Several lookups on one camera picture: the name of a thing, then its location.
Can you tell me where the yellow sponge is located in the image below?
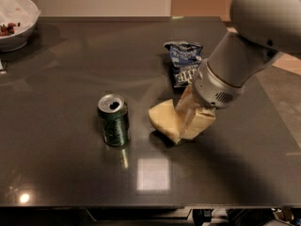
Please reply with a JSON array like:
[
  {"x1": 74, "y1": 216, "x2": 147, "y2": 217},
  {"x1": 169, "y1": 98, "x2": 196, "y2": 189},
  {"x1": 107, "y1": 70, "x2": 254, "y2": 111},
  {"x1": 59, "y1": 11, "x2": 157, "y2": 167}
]
[{"x1": 149, "y1": 99, "x2": 215, "y2": 144}]

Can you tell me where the blue chip bag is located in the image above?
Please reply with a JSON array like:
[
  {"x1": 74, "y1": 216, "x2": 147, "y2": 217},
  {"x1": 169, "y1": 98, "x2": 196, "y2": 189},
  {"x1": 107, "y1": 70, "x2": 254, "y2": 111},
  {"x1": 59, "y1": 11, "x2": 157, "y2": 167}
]
[{"x1": 164, "y1": 40, "x2": 203, "y2": 88}]

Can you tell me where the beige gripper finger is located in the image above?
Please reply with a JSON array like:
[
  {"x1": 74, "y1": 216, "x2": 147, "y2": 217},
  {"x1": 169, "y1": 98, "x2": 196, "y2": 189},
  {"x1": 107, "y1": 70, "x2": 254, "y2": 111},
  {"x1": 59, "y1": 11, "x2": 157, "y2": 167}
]
[
  {"x1": 178, "y1": 106, "x2": 204, "y2": 137},
  {"x1": 175, "y1": 86, "x2": 196, "y2": 112}
]

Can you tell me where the white bowl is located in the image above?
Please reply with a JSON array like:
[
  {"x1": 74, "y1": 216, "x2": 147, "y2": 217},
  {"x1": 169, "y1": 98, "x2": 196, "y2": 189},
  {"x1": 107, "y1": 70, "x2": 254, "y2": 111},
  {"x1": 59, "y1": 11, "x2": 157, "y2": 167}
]
[{"x1": 0, "y1": 0, "x2": 40, "y2": 52}]

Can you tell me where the white paper in bowl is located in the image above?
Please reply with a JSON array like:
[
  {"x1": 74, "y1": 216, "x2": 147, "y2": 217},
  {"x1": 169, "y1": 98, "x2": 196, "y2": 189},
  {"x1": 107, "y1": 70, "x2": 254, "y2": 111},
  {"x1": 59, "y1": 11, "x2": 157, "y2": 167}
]
[{"x1": 0, "y1": 0, "x2": 33, "y2": 25}]

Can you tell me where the green soda can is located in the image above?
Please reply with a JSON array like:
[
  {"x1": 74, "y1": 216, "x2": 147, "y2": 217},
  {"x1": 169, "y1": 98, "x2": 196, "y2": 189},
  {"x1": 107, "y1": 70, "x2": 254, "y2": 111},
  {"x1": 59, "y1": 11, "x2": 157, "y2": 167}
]
[{"x1": 98, "y1": 94, "x2": 130, "y2": 147}]

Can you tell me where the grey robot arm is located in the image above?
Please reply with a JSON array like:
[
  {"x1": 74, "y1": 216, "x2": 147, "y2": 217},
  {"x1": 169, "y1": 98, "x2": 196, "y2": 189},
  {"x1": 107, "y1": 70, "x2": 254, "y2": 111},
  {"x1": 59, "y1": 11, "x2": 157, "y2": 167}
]
[{"x1": 176, "y1": 0, "x2": 301, "y2": 139}]

